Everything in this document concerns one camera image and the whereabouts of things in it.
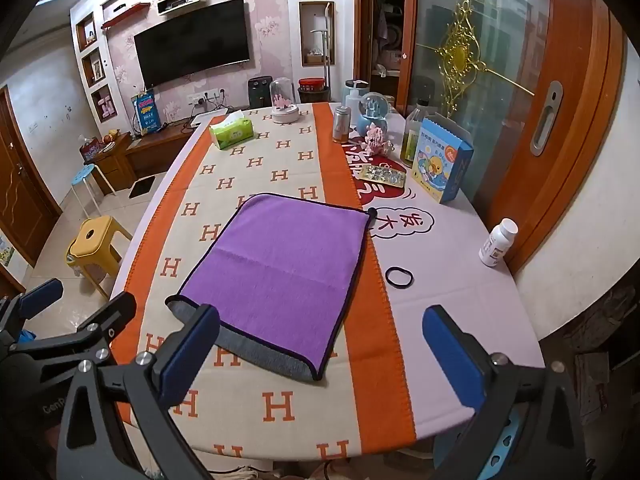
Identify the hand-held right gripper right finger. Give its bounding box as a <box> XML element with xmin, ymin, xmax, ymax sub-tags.
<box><xmin>421</xmin><ymin>304</ymin><xmax>589</xmax><ymax>480</ymax></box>

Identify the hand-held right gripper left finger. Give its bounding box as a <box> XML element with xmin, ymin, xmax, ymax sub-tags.
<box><xmin>56</xmin><ymin>303</ymin><xmax>221</xmax><ymax>480</ymax></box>

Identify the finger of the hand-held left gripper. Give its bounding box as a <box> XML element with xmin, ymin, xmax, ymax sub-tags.
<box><xmin>10</xmin><ymin>291</ymin><xmax>137</xmax><ymax>362</ymax></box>
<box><xmin>0</xmin><ymin>278</ymin><xmax>65</xmax><ymax>332</ymax></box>

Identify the purple towel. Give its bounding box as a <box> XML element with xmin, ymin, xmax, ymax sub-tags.
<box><xmin>165</xmin><ymin>193</ymin><xmax>377</xmax><ymax>384</ymax></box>

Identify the yellow plastic stool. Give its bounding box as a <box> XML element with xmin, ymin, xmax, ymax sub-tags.
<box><xmin>63</xmin><ymin>215</ymin><xmax>134</xmax><ymax>299</ymax></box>

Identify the white printed tablecloth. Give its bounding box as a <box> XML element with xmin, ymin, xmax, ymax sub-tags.
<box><xmin>345</xmin><ymin>105</ymin><xmax>546</xmax><ymax>442</ymax></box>

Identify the brown wooden door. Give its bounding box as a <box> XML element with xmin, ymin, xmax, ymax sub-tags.
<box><xmin>0</xmin><ymin>85</ymin><xmax>64</xmax><ymax>267</ymax></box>

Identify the blue round stool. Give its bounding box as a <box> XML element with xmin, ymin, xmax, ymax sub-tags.
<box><xmin>69</xmin><ymin>162</ymin><xmax>117</xmax><ymax>219</ymax></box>

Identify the white pill bottle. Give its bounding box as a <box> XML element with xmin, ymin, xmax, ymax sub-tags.
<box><xmin>478</xmin><ymin>217</ymin><xmax>519</xmax><ymax>268</ymax></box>

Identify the dark floor mat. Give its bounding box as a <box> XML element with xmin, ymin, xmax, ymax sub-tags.
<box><xmin>128</xmin><ymin>177</ymin><xmax>155</xmax><ymax>200</ymax></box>

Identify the red tissue box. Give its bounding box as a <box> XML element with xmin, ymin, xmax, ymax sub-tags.
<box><xmin>79</xmin><ymin>137</ymin><xmax>104</xmax><ymax>162</ymax></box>

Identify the wooden television cabinet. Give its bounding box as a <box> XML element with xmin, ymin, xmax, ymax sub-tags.
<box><xmin>80</xmin><ymin>119</ymin><xmax>203</xmax><ymax>197</ymax></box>

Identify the blue cartoon box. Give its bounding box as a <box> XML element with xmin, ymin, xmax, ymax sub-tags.
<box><xmin>410</xmin><ymin>115</ymin><xmax>475</xmax><ymax>205</ymax></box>

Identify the silver blister pack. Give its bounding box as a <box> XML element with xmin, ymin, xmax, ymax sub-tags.
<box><xmin>355</xmin><ymin>163</ymin><xmax>409</xmax><ymax>189</ymax></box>

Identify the blue printed package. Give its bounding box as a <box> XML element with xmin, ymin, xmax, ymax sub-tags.
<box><xmin>131</xmin><ymin>91</ymin><xmax>161</xmax><ymax>134</ymax></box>

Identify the orange beige printed blanket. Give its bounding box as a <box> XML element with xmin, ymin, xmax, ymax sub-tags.
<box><xmin>109</xmin><ymin>102</ymin><xmax>418</xmax><ymax>463</ymax></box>

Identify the green tissue box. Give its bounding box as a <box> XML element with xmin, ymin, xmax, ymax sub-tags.
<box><xmin>208</xmin><ymin>115</ymin><xmax>256</xmax><ymax>151</ymax></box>

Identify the white set-top box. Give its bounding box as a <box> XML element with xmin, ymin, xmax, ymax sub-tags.
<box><xmin>190</xmin><ymin>109</ymin><xmax>244</xmax><ymax>131</ymax></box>

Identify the clear oil bottle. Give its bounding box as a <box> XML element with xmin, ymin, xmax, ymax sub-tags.
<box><xmin>399</xmin><ymin>98</ymin><xmax>431</xmax><ymax>169</ymax></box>

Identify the pink coral ornament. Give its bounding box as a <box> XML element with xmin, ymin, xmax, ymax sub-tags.
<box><xmin>363</xmin><ymin>127</ymin><xmax>392</xmax><ymax>157</ymax></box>

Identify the metal can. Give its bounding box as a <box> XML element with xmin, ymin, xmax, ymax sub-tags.
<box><xmin>332</xmin><ymin>105</ymin><xmax>354</xmax><ymax>144</ymax></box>

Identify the blue snow globe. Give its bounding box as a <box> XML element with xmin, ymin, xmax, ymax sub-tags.
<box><xmin>355</xmin><ymin>92</ymin><xmax>390</xmax><ymax>136</ymax></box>

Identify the glass dome ornament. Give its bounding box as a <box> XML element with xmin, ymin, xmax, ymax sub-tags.
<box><xmin>269</xmin><ymin>77</ymin><xmax>301</xmax><ymax>124</ymax></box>

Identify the black air fryer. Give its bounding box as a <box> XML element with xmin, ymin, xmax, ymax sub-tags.
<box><xmin>247</xmin><ymin>76</ymin><xmax>274</xmax><ymax>109</ymax></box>

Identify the orange glass sliding door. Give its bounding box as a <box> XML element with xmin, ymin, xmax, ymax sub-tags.
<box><xmin>404</xmin><ymin>0</ymin><xmax>629</xmax><ymax>275</ymax></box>

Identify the white pump bottle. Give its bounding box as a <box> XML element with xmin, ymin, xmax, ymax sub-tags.
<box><xmin>342</xmin><ymin>80</ymin><xmax>370</xmax><ymax>122</ymax></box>

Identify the black television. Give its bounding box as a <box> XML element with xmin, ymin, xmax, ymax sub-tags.
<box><xmin>133</xmin><ymin>0</ymin><xmax>252</xmax><ymax>89</ymax></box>

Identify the red lidded container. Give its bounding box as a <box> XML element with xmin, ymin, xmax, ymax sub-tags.
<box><xmin>298</xmin><ymin>78</ymin><xmax>331</xmax><ymax>105</ymax></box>

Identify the gold door ornament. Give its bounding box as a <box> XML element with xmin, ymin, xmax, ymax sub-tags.
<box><xmin>414</xmin><ymin>0</ymin><xmax>536</xmax><ymax>117</ymax></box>

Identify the white mop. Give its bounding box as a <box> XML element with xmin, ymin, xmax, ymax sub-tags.
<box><xmin>309</xmin><ymin>2</ymin><xmax>334</xmax><ymax>82</ymax></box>

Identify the black hair tie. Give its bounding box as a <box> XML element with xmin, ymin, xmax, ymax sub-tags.
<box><xmin>384</xmin><ymin>266</ymin><xmax>415</xmax><ymax>291</ymax></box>

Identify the silver door handle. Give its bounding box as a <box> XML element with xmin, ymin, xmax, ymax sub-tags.
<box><xmin>529</xmin><ymin>80</ymin><xmax>564</xmax><ymax>157</ymax></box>

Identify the red wall shelf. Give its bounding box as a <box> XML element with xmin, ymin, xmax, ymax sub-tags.
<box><xmin>101</xmin><ymin>2</ymin><xmax>151</xmax><ymax>30</ymax></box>

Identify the white wall shelf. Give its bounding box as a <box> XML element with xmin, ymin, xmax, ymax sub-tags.
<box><xmin>156</xmin><ymin>0</ymin><xmax>208</xmax><ymax>16</ymax></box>

